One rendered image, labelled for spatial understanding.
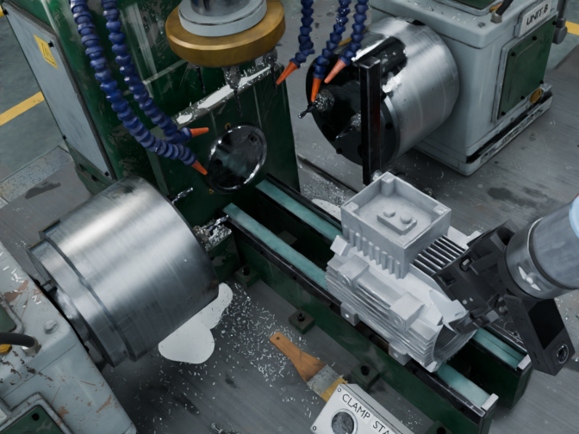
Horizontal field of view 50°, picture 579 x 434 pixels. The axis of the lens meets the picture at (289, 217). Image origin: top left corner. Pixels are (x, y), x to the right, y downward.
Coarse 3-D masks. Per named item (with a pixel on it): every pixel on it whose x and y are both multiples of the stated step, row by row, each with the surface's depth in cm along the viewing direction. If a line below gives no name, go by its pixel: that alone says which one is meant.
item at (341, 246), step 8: (336, 240) 93; (344, 240) 93; (336, 248) 93; (344, 248) 93; (344, 256) 94; (432, 304) 83; (432, 312) 83; (432, 320) 83; (440, 320) 83; (432, 368) 92
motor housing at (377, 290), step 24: (456, 240) 94; (336, 264) 95; (432, 264) 86; (336, 288) 96; (360, 288) 91; (384, 288) 89; (408, 288) 88; (432, 288) 86; (360, 312) 95; (384, 312) 89; (384, 336) 94; (408, 336) 87; (432, 336) 85; (456, 336) 97; (432, 360) 90
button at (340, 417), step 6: (336, 414) 76; (342, 414) 76; (348, 414) 76; (336, 420) 76; (342, 420) 75; (348, 420) 75; (336, 426) 76; (342, 426) 75; (348, 426) 75; (336, 432) 76; (342, 432) 75; (348, 432) 75
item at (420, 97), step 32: (384, 32) 117; (416, 32) 117; (352, 64) 112; (384, 64) 112; (416, 64) 114; (448, 64) 119; (320, 96) 120; (352, 96) 116; (384, 96) 111; (416, 96) 114; (448, 96) 119; (320, 128) 132; (352, 128) 115; (384, 128) 115; (416, 128) 117; (352, 160) 129; (384, 160) 121
